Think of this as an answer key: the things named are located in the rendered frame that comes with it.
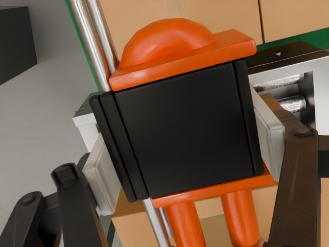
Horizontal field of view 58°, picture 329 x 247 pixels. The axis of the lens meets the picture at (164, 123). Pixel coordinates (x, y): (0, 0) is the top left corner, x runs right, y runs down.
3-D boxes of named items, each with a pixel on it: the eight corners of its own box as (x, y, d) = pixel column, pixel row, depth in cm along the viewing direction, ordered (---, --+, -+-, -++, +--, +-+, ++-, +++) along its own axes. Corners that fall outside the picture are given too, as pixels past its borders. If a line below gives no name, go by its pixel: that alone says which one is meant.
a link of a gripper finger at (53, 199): (89, 231, 14) (29, 242, 14) (109, 169, 18) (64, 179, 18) (77, 205, 13) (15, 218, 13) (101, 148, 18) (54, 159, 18)
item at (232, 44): (255, 144, 22) (278, 184, 17) (157, 166, 22) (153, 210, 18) (234, 27, 18) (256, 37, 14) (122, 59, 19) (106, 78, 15)
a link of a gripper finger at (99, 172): (115, 214, 15) (101, 217, 15) (130, 148, 22) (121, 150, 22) (95, 166, 14) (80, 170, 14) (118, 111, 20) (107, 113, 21)
